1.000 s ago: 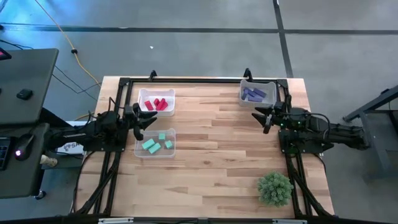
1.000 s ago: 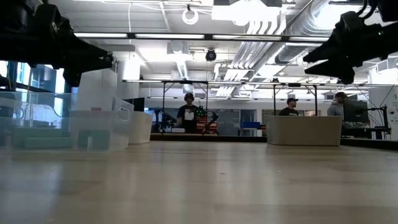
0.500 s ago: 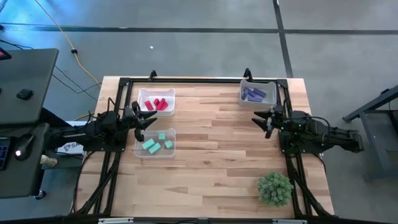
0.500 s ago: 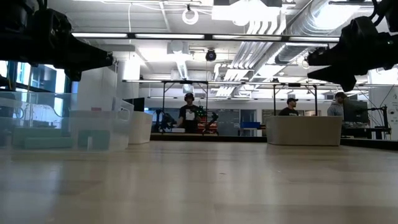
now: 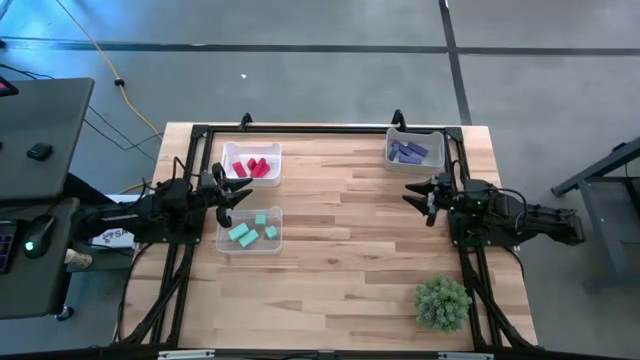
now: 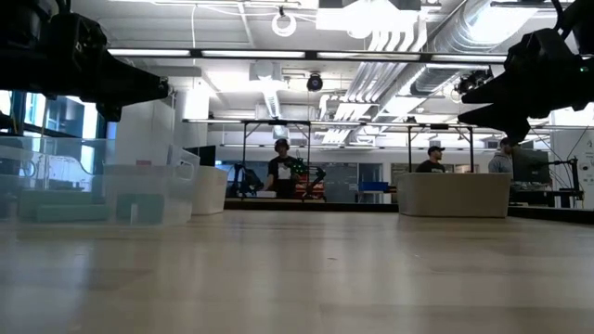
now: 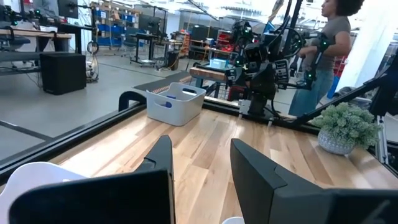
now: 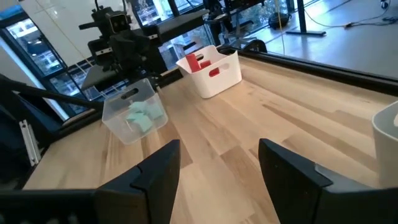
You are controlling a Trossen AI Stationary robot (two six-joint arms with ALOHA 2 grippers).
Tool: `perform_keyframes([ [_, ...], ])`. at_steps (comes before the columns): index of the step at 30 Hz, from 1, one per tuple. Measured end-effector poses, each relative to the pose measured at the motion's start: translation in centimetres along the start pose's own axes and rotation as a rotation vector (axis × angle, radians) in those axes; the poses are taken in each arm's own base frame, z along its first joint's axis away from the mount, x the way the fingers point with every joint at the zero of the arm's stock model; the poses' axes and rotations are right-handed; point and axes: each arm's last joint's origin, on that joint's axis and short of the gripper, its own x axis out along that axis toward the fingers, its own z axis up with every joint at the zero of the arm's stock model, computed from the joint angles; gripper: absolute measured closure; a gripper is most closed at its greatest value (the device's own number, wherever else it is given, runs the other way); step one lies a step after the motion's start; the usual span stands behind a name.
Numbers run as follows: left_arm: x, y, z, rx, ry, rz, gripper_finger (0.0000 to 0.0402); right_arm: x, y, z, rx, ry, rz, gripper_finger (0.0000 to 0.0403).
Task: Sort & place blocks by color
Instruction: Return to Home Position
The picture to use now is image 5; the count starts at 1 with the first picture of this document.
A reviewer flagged black backlit keyboard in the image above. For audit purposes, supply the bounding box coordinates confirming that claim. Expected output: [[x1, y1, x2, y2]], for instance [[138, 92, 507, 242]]
[[0, 219, 20, 275]]

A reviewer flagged white plastic bin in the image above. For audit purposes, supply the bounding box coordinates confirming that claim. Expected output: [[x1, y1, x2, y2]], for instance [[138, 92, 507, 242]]
[[220, 141, 283, 188]]

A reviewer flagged green artificial plant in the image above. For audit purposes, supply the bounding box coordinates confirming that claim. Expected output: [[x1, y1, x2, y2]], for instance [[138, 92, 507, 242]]
[[413, 273, 474, 334]]

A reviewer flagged black floor cable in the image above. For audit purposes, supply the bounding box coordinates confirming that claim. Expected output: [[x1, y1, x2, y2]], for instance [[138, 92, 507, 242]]
[[0, 62, 161, 161]]

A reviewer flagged beige knob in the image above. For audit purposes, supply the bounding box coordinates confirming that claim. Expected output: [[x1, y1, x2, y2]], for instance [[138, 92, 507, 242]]
[[63, 248, 94, 270]]

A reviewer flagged black computer mouse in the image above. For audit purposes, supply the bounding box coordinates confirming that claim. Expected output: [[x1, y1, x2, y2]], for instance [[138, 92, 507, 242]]
[[20, 213, 57, 260]]

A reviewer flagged yellow cable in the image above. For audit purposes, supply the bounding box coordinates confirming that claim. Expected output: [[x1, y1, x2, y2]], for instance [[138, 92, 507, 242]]
[[53, 0, 164, 141]]

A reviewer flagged clear plastic bin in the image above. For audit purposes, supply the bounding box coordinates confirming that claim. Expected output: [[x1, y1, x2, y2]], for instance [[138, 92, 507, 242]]
[[214, 206, 284, 256]]

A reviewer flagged teal rectangular block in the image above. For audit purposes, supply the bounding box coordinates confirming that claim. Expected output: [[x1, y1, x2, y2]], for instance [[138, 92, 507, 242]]
[[237, 229, 261, 249], [227, 222, 251, 243]]

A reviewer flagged red-lit black device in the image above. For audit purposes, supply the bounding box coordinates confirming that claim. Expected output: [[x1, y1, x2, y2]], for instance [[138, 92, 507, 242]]
[[0, 74, 20, 99]]

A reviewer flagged dark grey desk surface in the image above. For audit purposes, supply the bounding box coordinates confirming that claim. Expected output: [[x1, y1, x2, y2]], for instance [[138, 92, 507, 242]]
[[0, 77, 96, 202], [0, 197, 84, 321]]

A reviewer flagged black aluminium table frame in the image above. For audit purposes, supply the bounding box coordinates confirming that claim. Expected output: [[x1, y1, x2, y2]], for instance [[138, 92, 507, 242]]
[[112, 122, 539, 360]]

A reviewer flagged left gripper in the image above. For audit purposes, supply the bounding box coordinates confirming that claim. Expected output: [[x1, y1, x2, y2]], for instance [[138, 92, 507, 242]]
[[198, 172, 254, 211]]

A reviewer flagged small black device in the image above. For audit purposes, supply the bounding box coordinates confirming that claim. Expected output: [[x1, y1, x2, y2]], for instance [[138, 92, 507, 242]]
[[25, 142, 54, 162]]

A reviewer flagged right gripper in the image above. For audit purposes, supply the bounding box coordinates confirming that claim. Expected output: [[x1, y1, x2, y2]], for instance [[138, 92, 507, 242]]
[[401, 179, 459, 217]]

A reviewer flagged white printed paper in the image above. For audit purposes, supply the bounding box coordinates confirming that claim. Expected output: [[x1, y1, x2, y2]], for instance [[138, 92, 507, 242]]
[[91, 227, 137, 250]]

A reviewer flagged grey metal stand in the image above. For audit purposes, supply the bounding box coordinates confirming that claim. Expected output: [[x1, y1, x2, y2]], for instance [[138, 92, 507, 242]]
[[549, 135, 640, 291]]

